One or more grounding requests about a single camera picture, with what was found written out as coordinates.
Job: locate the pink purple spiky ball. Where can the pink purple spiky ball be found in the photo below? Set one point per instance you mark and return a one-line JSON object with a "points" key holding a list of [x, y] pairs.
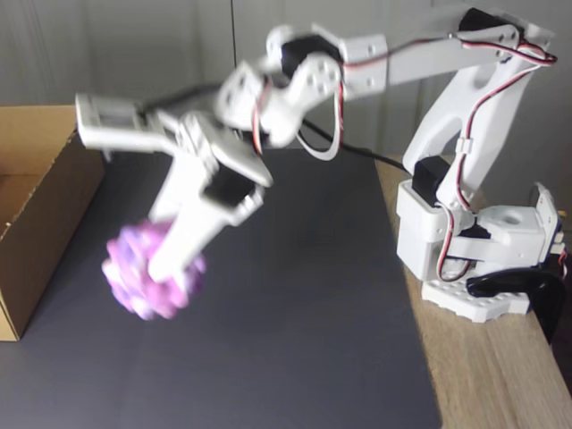
{"points": [[129, 268]]}

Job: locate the brown cardboard box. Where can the brown cardboard box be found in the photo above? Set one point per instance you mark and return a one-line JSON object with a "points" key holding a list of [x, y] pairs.
{"points": [[49, 223]]}

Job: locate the dark grey table mat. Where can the dark grey table mat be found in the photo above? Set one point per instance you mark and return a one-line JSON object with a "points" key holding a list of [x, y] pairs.
{"points": [[290, 313]]}

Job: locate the black table clamp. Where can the black table clamp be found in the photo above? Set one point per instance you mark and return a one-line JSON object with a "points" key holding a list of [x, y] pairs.
{"points": [[543, 295]]}

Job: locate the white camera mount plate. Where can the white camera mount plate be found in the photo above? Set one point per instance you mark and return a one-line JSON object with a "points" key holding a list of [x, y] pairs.
{"points": [[107, 129]]}

